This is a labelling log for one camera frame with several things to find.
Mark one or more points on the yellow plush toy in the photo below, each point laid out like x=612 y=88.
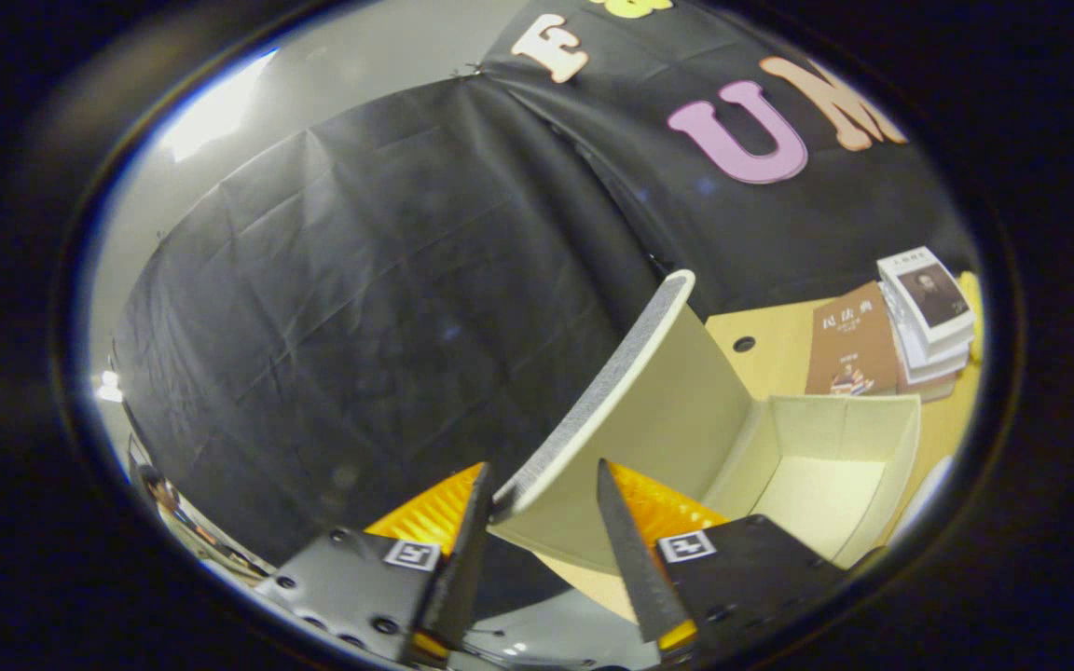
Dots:
x=973 y=317

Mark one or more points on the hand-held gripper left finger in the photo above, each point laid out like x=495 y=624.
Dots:
x=462 y=568

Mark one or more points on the black backdrop cloth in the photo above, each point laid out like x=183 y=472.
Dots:
x=360 y=280

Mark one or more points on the plain white book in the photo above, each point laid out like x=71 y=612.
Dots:
x=929 y=349

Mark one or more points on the beige storage box grey lid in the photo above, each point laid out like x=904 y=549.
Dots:
x=667 y=410

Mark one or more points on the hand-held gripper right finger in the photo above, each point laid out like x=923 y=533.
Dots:
x=635 y=559

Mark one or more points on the thick brown-edged book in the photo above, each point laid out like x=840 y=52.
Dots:
x=933 y=373

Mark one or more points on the white portrait cover book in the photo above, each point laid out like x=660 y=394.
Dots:
x=933 y=294

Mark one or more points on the brown cover book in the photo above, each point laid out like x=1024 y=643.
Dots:
x=849 y=340

